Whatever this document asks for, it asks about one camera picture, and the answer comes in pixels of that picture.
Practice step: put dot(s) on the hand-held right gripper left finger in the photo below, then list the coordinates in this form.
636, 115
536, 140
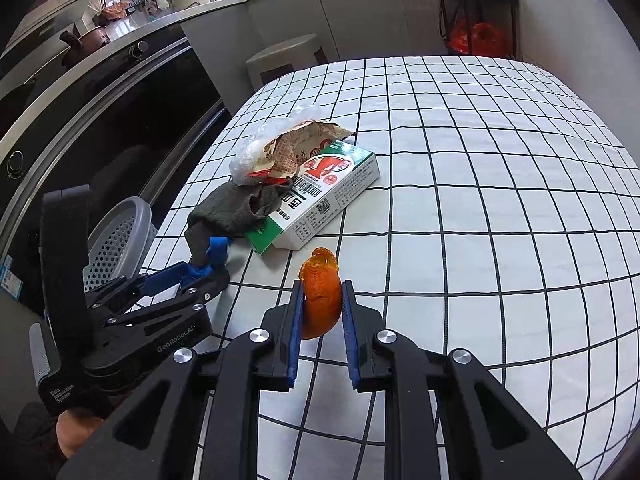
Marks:
296, 330

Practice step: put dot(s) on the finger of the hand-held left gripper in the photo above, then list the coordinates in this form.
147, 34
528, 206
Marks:
200, 290
167, 277

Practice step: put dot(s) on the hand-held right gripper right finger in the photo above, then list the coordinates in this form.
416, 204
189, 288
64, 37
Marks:
350, 340

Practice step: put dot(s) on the orange peel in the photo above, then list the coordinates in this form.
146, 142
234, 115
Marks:
320, 295

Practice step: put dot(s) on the blue plastic piece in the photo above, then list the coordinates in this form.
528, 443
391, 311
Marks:
219, 250

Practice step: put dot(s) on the grey perforated basket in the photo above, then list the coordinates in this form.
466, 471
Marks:
120, 240

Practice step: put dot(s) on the dark grey cloth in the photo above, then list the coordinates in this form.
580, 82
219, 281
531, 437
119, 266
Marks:
225, 210

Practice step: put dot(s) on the clear plastic bag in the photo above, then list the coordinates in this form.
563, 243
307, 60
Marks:
245, 160

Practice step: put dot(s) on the green white carton box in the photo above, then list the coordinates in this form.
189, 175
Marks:
325, 185

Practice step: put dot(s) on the printed snack wrapper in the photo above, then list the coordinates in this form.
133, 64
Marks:
295, 147

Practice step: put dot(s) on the person's left hand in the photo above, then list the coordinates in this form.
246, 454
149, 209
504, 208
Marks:
75, 435

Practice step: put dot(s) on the black built-in oven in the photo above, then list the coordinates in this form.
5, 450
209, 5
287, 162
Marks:
100, 135

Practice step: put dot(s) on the blue label sticker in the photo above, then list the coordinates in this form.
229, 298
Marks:
6, 272

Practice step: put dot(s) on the large black oven knob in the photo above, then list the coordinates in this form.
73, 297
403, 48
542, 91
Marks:
16, 164

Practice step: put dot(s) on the small black oven knob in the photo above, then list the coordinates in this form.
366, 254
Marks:
138, 50

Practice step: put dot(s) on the grey plastic stool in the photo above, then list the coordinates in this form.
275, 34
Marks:
280, 55

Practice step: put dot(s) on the copper pot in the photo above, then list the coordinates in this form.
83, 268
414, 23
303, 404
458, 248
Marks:
95, 37

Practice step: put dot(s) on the grey kitchen cabinet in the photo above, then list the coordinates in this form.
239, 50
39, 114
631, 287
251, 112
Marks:
360, 10

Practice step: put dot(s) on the orange plastic bag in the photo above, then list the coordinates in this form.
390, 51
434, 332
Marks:
480, 37

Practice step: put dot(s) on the black metal shelf rack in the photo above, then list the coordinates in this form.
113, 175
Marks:
512, 20

